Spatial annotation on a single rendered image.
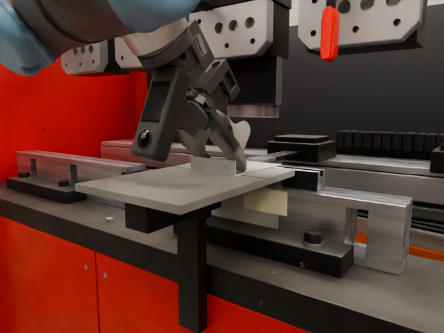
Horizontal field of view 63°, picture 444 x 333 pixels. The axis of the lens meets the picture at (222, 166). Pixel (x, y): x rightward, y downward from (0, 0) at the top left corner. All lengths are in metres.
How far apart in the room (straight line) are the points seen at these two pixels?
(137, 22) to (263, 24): 0.35
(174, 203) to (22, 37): 0.19
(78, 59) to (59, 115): 0.48
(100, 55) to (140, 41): 0.42
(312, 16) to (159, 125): 0.26
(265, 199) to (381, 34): 0.29
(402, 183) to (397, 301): 0.34
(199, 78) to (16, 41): 0.23
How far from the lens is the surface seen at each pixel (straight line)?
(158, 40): 0.42
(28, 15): 0.33
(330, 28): 0.49
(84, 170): 0.94
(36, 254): 0.94
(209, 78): 0.47
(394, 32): 0.50
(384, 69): 1.06
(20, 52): 0.34
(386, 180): 0.78
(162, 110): 0.43
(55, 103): 1.35
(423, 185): 0.77
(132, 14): 0.24
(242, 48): 0.59
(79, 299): 0.83
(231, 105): 0.64
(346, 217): 0.55
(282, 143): 0.79
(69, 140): 1.37
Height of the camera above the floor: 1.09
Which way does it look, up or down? 9 degrees down
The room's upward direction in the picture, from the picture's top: straight up
